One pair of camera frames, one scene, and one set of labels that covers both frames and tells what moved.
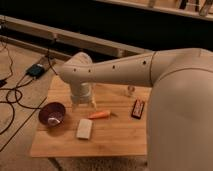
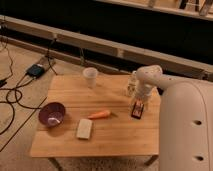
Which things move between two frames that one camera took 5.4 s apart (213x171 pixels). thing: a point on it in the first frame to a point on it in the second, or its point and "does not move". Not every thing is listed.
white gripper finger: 74,107 to 146,104
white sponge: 84,129 does not move
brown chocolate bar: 137,109 does not move
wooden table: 115,125 does not move
